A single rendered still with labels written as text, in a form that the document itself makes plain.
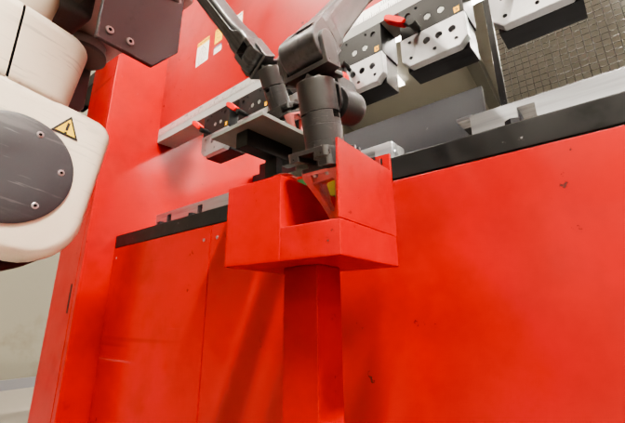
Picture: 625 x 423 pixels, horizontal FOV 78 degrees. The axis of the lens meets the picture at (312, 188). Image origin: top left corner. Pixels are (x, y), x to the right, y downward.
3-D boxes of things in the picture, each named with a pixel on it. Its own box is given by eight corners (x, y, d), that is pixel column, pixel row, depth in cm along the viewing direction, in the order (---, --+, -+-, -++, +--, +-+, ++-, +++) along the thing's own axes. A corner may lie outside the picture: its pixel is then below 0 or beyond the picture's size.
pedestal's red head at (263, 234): (223, 267, 55) (231, 152, 61) (293, 275, 68) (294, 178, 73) (340, 255, 44) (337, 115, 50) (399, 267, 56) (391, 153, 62)
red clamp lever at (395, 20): (384, 11, 91) (416, 18, 84) (392, 20, 94) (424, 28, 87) (380, 19, 91) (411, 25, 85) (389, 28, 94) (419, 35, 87)
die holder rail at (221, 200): (153, 238, 149) (156, 215, 152) (167, 241, 154) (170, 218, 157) (235, 218, 119) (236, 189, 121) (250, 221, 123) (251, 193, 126)
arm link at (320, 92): (286, 78, 56) (319, 64, 52) (314, 88, 61) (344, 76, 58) (294, 125, 55) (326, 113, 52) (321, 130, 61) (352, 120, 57)
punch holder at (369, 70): (333, 99, 101) (332, 46, 106) (352, 112, 107) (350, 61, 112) (383, 77, 91) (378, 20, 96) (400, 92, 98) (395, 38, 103)
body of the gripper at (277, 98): (277, 120, 104) (269, 94, 103) (305, 107, 97) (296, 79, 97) (260, 123, 99) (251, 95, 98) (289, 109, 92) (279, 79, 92)
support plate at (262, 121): (210, 138, 91) (211, 135, 91) (287, 168, 110) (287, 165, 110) (262, 114, 80) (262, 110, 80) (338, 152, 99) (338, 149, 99)
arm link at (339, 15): (339, -16, 87) (381, -43, 81) (351, 7, 90) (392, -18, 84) (262, 58, 57) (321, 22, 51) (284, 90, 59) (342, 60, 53)
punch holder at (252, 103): (235, 141, 125) (238, 98, 130) (255, 150, 131) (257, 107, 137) (267, 128, 116) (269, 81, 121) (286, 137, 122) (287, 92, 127)
